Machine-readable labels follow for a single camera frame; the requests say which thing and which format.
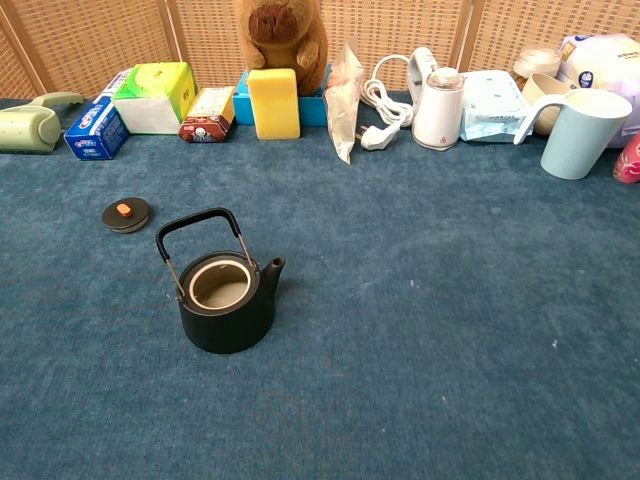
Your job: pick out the black teapot lid orange knob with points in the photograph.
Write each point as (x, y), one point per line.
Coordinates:
(136, 216)

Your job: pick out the small white lidded jar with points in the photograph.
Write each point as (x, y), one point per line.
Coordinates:
(537, 61)

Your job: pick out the blue table cloth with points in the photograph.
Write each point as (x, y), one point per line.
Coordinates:
(400, 300)

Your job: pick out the blue plastic box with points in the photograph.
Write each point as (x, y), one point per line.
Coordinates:
(312, 110)

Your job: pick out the clear plastic bag package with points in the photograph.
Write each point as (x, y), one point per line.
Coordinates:
(342, 110)

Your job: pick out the yellow sponge block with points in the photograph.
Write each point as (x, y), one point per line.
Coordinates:
(273, 102)

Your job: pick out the brown snack carton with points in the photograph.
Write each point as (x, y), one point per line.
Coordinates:
(207, 117)

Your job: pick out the white small electric bottle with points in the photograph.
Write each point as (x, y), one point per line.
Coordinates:
(437, 115)

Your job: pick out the brown capybara plush toy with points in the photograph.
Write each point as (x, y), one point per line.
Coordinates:
(285, 40)

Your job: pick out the light blue wet wipes pack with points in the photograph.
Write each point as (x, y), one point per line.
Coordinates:
(492, 107)

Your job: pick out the green tissue box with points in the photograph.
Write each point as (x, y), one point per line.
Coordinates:
(150, 100)

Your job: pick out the blue toothpaste box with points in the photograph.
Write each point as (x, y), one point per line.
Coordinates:
(92, 134)

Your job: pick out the beige cup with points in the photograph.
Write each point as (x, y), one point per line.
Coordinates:
(542, 90)

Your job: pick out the wicker folding screen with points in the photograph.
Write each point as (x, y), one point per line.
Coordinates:
(90, 40)

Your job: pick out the green lint roller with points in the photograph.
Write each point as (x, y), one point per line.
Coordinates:
(25, 131)

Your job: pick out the pink egg-shaped toy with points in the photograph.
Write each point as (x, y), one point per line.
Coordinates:
(630, 162)

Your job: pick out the white and purple bag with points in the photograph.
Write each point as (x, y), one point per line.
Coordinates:
(605, 62)

